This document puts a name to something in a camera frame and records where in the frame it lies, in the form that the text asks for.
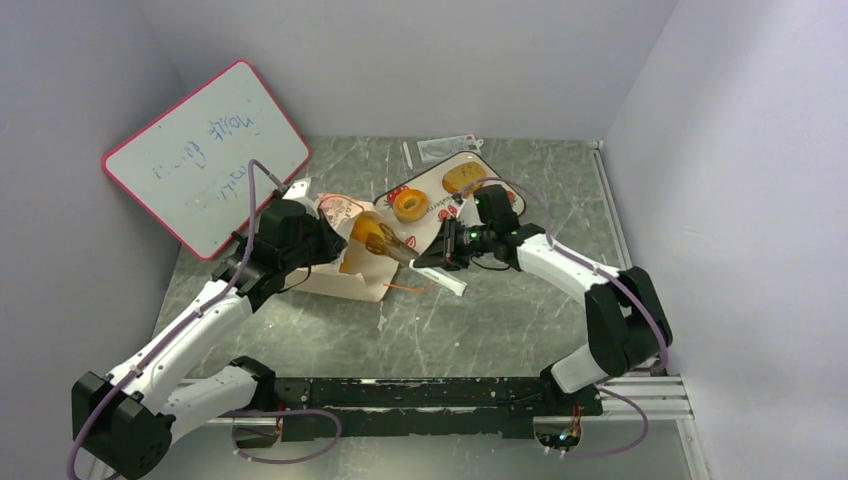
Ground aluminium frame rail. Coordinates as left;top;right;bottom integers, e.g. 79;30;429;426
587;142;694;421

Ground pink framed whiteboard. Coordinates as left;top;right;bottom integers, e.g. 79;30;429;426
101;60;311;259

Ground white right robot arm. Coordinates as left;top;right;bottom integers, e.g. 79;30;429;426
410;184;673;414

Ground yellow fake bread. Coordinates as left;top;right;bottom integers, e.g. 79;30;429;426
442;161;486;194

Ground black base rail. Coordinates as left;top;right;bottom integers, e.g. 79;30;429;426
275;377;604;441

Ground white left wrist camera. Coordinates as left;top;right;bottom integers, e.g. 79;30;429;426
283;178;317;215

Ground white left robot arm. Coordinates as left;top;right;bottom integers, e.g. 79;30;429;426
66;199;347;479

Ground orange fake bread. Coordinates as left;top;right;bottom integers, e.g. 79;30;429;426
351;213;399;260

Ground white pen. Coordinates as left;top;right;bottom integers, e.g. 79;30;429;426
402;141;414;169

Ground strawberry pattern tray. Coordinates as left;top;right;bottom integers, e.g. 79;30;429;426
374;151;498;253

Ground clear plastic package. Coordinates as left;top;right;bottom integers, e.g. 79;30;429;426
417;134;484;163

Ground ring doughnut fake bread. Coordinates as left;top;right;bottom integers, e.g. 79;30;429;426
392;189;429;223

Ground metal tongs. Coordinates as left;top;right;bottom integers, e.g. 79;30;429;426
393;237;467;297

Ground white paper bag orange handles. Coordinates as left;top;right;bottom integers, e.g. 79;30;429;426
284;193;404;302

